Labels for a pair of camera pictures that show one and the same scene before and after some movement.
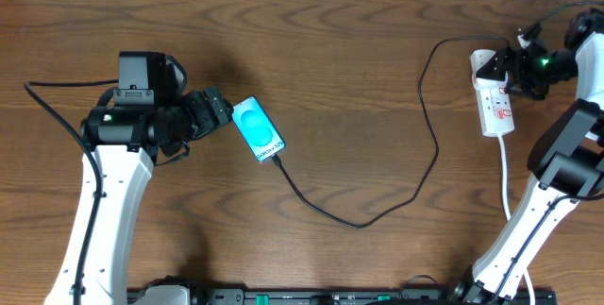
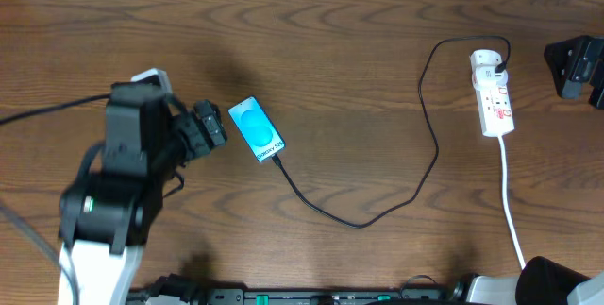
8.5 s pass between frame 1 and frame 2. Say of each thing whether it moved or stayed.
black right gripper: moved
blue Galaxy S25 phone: stayed
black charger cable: stayed
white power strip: stayed
